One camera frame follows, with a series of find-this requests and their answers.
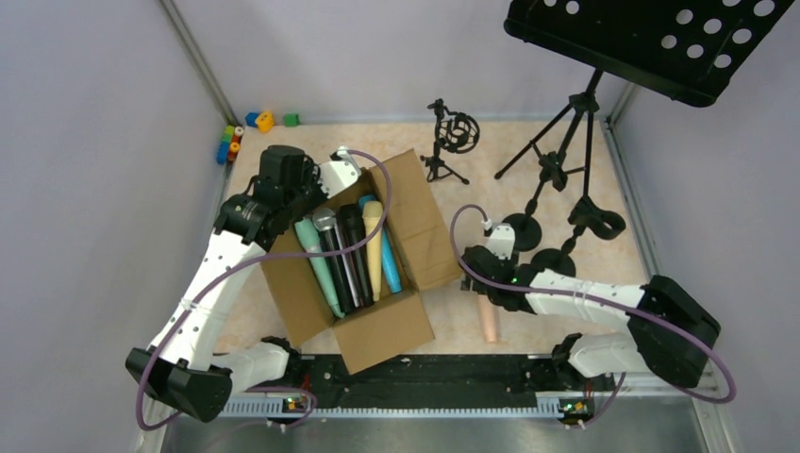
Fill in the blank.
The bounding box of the brown cardboard box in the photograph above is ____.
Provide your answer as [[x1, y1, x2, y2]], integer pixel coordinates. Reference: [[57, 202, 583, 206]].
[[261, 149, 461, 374]]

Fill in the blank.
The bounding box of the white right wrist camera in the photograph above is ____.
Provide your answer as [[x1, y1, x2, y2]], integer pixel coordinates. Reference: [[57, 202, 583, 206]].
[[481, 219, 516, 261]]

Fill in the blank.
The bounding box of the black round-base stand with clip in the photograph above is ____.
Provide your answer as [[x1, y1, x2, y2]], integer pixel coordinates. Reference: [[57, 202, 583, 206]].
[[503, 151, 568, 252]]

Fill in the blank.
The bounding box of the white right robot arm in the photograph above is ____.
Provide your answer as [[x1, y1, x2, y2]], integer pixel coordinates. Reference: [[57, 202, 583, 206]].
[[460, 245, 721, 389]]

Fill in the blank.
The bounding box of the black microphone silver grille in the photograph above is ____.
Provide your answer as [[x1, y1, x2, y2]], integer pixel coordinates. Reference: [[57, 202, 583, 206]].
[[311, 208, 356, 315]]

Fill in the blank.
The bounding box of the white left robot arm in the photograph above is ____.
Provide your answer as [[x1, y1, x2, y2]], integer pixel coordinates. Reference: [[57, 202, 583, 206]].
[[125, 145, 358, 429]]

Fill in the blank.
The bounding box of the green cylinder toy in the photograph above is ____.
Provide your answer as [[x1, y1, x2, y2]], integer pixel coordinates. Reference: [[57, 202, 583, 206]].
[[223, 126, 235, 143]]

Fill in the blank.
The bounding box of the mint green microphone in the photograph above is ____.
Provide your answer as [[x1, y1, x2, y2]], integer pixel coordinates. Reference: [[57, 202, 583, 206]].
[[294, 218, 344, 318]]

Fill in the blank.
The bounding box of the green toy block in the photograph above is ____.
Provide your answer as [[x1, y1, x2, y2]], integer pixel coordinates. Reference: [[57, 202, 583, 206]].
[[282, 112, 301, 127]]

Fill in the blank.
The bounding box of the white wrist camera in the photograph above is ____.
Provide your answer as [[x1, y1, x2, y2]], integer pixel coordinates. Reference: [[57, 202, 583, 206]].
[[318, 146, 361, 199], [481, 219, 516, 261]]

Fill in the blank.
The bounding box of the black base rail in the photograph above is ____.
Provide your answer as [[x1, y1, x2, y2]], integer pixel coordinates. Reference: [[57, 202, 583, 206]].
[[260, 354, 604, 425]]

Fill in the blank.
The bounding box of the black shock mount tripod stand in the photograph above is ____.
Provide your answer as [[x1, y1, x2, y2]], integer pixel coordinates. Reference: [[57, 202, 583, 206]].
[[420, 98, 480, 185]]

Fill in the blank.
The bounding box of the beige pink microphone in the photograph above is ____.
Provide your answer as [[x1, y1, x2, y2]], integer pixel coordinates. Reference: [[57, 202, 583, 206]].
[[476, 294, 500, 344]]

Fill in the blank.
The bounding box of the blue cylinder toy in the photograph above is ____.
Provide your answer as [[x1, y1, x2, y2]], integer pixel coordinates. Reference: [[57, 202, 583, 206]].
[[215, 141, 231, 165]]

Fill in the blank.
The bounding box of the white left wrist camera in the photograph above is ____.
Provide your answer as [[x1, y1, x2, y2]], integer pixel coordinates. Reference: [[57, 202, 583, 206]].
[[318, 146, 361, 199]]

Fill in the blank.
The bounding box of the teal blue microphone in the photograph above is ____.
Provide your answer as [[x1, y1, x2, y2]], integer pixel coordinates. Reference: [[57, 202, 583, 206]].
[[358, 194, 403, 294]]

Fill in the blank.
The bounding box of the black round-base stand with holder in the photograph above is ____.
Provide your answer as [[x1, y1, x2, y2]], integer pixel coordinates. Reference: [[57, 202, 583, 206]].
[[530, 195, 626, 277]]

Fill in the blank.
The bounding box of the cream yellow microphone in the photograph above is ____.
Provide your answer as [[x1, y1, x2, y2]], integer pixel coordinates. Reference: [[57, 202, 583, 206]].
[[362, 200, 383, 302]]

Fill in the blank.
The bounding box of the blue toy block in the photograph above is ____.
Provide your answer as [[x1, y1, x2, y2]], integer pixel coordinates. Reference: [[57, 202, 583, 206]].
[[245, 112, 259, 127]]

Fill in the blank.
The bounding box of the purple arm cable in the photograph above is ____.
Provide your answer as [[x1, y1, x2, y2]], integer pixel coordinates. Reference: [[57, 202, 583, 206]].
[[449, 204, 739, 405], [136, 148, 393, 432]]

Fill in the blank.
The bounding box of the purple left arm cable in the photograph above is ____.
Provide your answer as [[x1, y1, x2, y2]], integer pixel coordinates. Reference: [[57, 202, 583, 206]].
[[136, 148, 393, 432]]

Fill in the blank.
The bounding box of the black music stand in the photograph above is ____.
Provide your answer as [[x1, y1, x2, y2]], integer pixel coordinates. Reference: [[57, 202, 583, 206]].
[[493, 0, 796, 208]]

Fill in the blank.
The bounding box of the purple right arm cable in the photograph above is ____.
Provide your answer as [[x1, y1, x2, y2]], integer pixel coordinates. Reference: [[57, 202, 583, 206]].
[[449, 204, 739, 405]]

